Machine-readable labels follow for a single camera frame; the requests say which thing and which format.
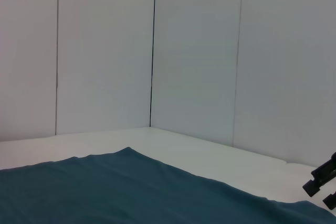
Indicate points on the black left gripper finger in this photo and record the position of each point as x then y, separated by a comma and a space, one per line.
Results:
331, 201
319, 179

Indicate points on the teal t-shirt with FREE print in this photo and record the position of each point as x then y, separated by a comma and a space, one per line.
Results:
131, 195

